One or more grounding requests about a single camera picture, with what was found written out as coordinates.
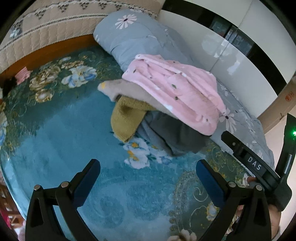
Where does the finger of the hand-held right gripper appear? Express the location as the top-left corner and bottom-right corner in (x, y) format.
(221, 131), (243, 155)

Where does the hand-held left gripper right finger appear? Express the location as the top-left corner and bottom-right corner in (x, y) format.
(196, 159), (272, 241)

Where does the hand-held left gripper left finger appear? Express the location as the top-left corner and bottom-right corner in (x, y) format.
(25, 159), (101, 241)

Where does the pink fleece garment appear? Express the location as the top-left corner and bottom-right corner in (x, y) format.
(122, 54), (228, 136)

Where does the person's right hand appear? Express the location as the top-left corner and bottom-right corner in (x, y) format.
(247, 176), (282, 239)

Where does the teal floral plush blanket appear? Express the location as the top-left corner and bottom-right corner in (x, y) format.
(0, 45), (275, 241)

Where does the grey garment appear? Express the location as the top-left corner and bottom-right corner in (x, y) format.
(137, 111), (211, 156)

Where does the cardboard box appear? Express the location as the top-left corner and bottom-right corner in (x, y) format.
(259, 80), (296, 135)

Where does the mustard yellow knitted garment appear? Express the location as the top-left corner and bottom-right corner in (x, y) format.
(110, 95), (153, 143)

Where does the white glossy wardrobe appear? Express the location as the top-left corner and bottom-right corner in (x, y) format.
(158, 0), (296, 116)

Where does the beige fleece garment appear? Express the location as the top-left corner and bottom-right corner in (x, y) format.
(97, 79), (183, 121)

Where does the dark cloth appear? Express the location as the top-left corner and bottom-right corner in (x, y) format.
(2, 78), (18, 98)

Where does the small pink cloth item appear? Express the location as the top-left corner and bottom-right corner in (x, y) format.
(14, 67), (32, 84)

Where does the grey-blue daisy print quilt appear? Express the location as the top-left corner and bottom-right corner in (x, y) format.
(93, 9), (275, 172)

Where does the beige quilted headboard cover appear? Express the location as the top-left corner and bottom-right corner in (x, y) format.
(0, 0), (166, 75)

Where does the wooden bed frame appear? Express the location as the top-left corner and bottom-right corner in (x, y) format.
(0, 35), (102, 80)

